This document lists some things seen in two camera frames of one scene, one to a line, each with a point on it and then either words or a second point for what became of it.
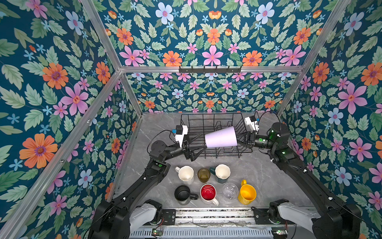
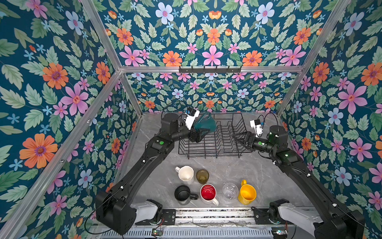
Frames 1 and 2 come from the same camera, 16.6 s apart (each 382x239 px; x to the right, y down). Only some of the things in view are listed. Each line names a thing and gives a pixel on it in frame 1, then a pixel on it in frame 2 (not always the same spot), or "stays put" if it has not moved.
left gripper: (188, 154) -> (193, 136)
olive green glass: (204, 174) stays put
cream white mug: (185, 173) stays put
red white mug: (208, 192) stays put
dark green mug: (222, 172) -> (206, 121)
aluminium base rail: (203, 216) stays put
